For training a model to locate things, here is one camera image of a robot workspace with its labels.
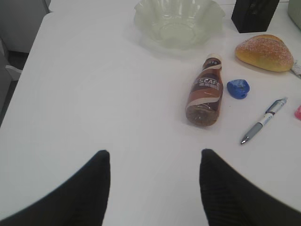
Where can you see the black mesh pen holder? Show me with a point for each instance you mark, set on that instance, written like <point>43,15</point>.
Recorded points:
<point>253,15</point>

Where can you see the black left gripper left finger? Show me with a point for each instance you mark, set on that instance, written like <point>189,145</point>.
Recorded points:
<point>79,201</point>

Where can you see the pink pencil sharpener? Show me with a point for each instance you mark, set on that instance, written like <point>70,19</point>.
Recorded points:
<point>297,113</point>

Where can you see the blue pencil sharpener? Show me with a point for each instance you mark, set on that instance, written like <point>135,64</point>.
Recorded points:
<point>238,89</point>

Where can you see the pale green wavy plate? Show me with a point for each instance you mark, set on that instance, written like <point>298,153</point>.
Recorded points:
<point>179,24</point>

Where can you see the blue grey ballpoint pen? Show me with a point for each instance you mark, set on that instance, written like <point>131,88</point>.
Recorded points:
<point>269,113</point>

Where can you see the brown Nescafe coffee bottle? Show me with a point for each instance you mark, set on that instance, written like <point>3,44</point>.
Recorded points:
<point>204,100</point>

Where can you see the paper with pink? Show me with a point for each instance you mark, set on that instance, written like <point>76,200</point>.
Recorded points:
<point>296,69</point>

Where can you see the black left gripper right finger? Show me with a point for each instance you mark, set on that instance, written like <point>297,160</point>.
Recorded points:
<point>229,199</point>

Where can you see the sugared bread bun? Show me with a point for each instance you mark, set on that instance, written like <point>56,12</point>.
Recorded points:
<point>267,52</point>

